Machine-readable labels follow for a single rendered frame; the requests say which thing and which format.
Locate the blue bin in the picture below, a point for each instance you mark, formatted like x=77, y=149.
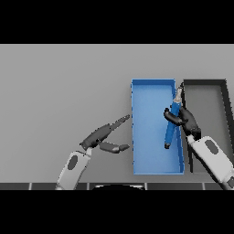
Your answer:
x=149, y=122

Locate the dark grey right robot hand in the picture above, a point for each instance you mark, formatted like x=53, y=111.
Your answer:
x=186, y=120

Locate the blue pipe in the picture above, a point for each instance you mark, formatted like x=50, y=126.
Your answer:
x=171, y=128

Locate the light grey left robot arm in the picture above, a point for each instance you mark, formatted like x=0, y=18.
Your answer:
x=73, y=167

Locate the dark grey bin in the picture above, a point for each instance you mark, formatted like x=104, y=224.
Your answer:
x=207, y=103

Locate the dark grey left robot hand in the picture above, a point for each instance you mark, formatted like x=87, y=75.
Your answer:
x=99, y=135

